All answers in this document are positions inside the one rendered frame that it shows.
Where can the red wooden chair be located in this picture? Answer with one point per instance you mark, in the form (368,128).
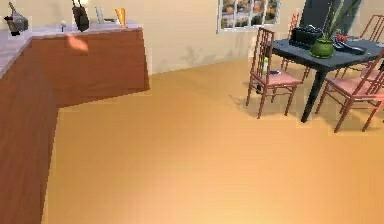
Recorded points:
(271,78)
(375,28)
(294,20)
(353,86)

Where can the dark flat object on chair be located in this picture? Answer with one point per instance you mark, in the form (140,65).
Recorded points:
(275,72)

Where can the white framed window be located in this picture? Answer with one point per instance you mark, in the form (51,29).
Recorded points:
(248,13)

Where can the orange vase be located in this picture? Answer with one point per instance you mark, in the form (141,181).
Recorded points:
(121,16)

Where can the brown wooden kitchen counter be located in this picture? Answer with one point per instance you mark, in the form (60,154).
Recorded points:
(83,63)

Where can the white bottle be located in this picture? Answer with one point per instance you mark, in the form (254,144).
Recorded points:
(99,15)

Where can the black box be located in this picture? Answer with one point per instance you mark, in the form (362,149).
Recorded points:
(305,35)

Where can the green potted house plant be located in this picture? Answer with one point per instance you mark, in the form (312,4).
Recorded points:
(322,46)

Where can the dark grey dining table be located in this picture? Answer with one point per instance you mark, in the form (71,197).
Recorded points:
(336,58)

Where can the small white salt shaker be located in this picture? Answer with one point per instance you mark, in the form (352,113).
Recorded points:
(63,24)

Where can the red small object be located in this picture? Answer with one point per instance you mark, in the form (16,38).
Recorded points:
(341,37)

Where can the black remote control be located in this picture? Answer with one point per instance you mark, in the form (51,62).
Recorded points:
(353,49)

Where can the grey sink faucet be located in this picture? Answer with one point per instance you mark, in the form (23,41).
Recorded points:
(16,21)

